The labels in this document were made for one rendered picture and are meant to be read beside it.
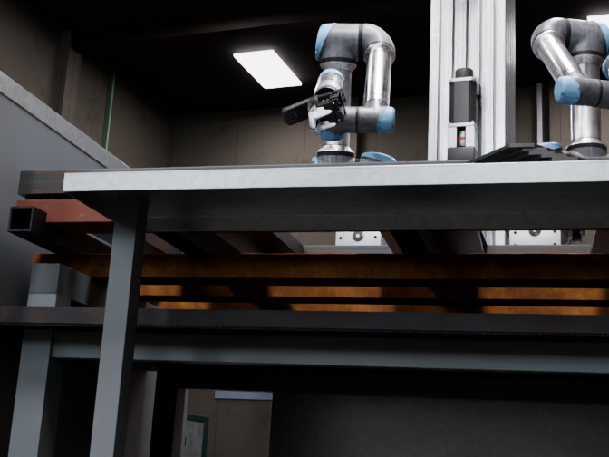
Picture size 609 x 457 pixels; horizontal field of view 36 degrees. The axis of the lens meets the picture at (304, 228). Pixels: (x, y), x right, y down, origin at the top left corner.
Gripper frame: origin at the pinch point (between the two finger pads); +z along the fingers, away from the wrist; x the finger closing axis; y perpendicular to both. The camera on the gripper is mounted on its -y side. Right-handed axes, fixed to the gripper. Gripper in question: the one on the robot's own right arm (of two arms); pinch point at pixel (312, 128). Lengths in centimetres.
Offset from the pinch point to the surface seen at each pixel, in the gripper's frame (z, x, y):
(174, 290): 45, 13, -32
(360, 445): 38, 72, -6
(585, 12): -972, 293, 164
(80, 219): 65, -17, -35
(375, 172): 96, -25, 28
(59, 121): 31, -28, -47
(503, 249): 19, 36, 40
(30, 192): 60, -23, -45
